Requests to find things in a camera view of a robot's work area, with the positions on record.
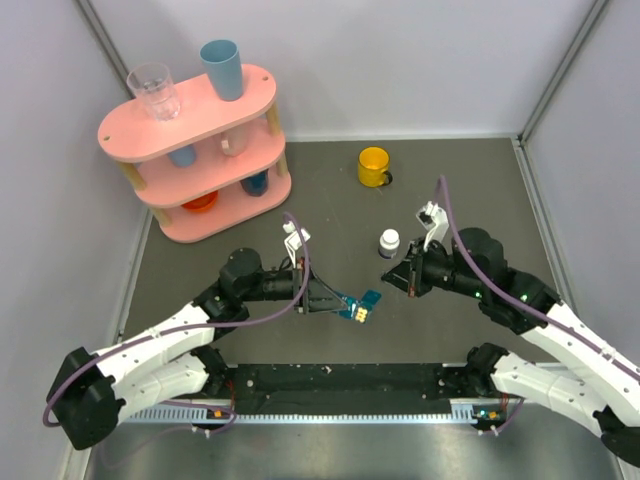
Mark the white pill bottle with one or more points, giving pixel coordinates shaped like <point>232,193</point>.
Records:
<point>389,243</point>

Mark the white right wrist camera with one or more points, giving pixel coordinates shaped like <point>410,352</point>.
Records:
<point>434,219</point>

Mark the orange plastic bowl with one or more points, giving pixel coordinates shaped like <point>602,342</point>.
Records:
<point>201,204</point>

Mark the pink three-tier wooden shelf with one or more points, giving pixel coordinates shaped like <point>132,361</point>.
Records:
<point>140,145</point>

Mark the dark blue faceted cup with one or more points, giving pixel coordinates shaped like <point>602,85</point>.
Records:
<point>256,185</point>

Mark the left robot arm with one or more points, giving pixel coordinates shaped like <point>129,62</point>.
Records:
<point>93,393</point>

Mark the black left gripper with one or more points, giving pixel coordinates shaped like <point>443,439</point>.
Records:
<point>310,305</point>

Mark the light blue plastic tumbler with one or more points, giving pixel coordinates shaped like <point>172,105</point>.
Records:
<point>221,60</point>

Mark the small light blue cup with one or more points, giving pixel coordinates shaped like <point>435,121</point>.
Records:
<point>183,157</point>

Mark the yellow mug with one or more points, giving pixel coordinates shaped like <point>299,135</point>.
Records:
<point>374,167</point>

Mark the teal pill organizer box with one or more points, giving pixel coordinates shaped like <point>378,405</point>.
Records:
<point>368,301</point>

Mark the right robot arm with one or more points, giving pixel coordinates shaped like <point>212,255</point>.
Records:
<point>603,393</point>

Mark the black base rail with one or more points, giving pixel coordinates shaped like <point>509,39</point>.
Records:
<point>347,389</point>

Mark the clear drinking glass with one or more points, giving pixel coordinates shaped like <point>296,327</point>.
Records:
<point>152,84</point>

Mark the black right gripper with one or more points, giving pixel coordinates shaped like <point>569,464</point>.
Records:
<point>400,274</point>

